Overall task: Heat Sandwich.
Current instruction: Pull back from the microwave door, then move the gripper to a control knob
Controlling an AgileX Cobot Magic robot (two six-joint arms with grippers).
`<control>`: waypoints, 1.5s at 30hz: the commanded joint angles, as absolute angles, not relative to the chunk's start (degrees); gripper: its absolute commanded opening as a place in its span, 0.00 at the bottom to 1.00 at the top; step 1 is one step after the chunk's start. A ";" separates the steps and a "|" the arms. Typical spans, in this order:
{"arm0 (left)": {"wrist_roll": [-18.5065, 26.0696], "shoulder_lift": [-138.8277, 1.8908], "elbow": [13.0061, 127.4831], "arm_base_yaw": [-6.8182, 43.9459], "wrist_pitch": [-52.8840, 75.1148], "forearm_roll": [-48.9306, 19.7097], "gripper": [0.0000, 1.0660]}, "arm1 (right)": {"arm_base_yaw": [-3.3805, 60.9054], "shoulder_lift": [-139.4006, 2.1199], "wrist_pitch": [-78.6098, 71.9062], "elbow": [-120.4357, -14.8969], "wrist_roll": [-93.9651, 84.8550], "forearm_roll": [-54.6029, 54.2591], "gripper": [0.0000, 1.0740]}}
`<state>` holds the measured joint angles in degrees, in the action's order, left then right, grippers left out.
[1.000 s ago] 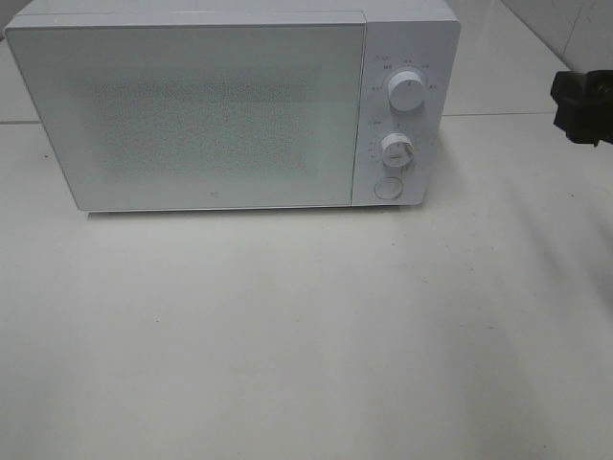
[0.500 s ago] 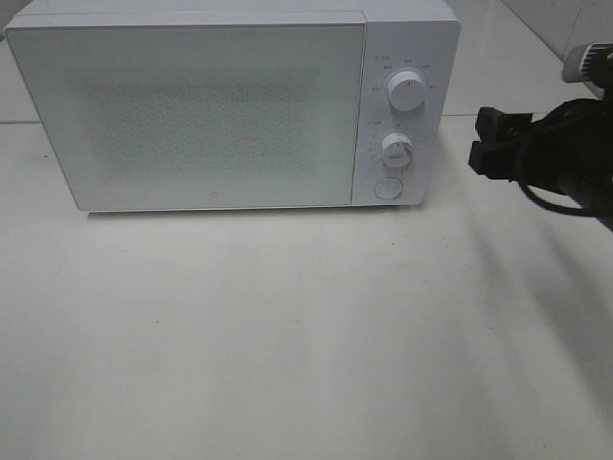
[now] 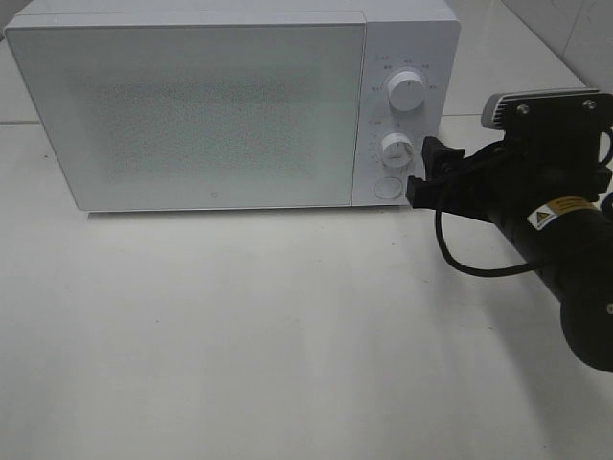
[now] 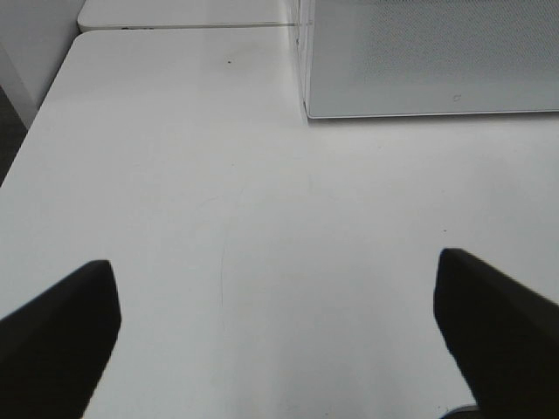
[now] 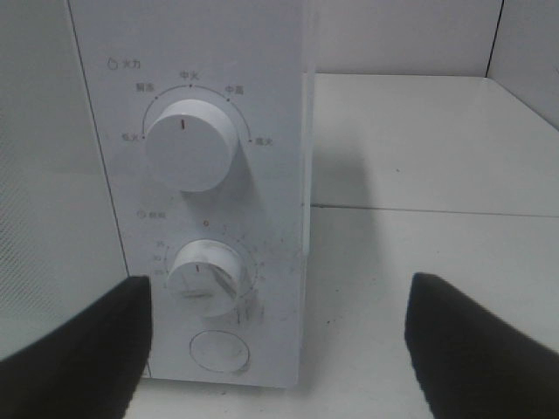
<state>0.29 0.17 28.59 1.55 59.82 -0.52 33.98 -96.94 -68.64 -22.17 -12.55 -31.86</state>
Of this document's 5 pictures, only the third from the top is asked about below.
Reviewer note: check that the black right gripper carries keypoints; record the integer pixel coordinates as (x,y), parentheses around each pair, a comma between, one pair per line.
(507,175)

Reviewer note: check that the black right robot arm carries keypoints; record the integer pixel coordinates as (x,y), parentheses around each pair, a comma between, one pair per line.
(548,218)

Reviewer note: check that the upper white power knob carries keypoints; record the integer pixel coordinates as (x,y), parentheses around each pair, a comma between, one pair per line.
(406,90)

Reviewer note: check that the round white door button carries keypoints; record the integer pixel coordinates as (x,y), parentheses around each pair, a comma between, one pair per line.
(388,188)

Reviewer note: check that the white microwave oven body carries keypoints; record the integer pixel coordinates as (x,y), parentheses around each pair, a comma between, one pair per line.
(398,35)

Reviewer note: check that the white timer knob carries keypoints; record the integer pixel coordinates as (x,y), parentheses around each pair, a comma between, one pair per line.
(396,150)

